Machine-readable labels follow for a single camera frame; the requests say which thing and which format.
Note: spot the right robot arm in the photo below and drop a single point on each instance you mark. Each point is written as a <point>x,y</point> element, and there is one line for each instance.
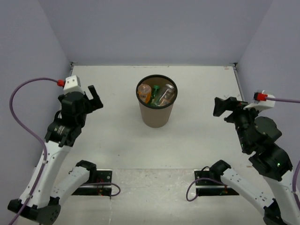
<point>275,195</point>

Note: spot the clear plastic bottle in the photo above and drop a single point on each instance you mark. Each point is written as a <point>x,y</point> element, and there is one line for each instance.
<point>164,96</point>

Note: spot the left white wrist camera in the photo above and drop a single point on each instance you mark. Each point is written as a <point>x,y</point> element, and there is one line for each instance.
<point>72,83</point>

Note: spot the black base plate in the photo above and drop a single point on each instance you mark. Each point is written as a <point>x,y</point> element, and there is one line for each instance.
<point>210,188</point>
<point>102,176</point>

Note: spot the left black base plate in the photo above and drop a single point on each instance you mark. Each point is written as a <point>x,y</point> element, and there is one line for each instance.
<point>102,176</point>

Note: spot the orange bottle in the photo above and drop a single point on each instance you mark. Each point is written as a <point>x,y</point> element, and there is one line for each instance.
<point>144,92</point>

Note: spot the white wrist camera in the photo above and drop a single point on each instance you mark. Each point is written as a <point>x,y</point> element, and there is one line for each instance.
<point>72,83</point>
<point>261,102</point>

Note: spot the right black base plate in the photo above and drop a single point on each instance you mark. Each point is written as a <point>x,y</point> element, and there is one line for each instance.
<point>210,188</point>

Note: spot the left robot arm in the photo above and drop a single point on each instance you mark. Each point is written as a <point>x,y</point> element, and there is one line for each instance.
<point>41,201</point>

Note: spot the brown cardboard bin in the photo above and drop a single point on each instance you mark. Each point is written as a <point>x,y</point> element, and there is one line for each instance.
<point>156,117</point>

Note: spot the green bottle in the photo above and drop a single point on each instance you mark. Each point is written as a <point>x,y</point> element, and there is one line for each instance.
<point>154,93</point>

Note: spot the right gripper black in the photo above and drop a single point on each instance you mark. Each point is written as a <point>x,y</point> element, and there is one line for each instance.
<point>230,103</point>

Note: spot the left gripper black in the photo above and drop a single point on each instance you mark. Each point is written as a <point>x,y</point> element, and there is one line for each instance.
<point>94,103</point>

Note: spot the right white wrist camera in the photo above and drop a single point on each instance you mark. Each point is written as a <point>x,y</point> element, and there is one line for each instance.
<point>261,102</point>

